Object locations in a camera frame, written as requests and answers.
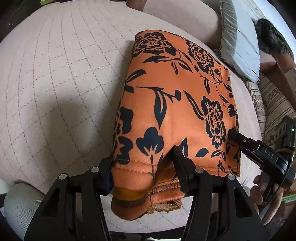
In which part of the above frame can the beige striped pillow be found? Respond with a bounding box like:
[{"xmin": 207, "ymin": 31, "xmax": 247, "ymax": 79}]
[{"xmin": 243, "ymin": 74, "xmax": 295, "ymax": 147}]

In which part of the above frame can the orange black floral garment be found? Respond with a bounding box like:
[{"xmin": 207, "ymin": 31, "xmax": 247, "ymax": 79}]
[{"xmin": 111, "ymin": 30, "xmax": 240, "ymax": 220}]

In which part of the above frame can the person's right hand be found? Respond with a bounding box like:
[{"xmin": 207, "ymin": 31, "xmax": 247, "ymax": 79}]
[{"xmin": 250, "ymin": 172, "xmax": 283, "ymax": 225}]

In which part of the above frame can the pink bolster cushion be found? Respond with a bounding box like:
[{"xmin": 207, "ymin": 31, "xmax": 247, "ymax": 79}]
[{"xmin": 144, "ymin": 1, "xmax": 222, "ymax": 49}]

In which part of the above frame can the brown pink blanket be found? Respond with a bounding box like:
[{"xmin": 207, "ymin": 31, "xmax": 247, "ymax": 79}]
[{"xmin": 259, "ymin": 50, "xmax": 295, "ymax": 109}]

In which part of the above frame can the light blue pillow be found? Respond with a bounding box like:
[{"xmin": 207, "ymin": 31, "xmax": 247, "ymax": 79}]
[{"xmin": 218, "ymin": 1, "xmax": 260, "ymax": 83}]

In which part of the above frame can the dark furry item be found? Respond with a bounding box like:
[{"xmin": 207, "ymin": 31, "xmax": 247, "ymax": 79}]
[{"xmin": 255, "ymin": 18, "xmax": 294, "ymax": 58}]

